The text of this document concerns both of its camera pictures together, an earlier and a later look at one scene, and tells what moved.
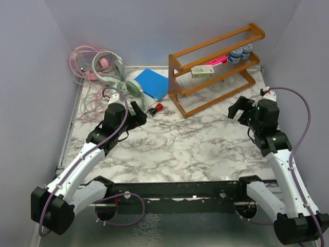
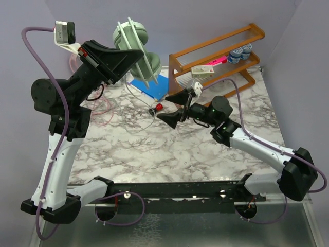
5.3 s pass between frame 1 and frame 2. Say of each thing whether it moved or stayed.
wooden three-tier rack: stayed
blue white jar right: stayed
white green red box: stayed
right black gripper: moved
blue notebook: stayed
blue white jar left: stayed
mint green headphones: moved
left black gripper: moved
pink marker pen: stayed
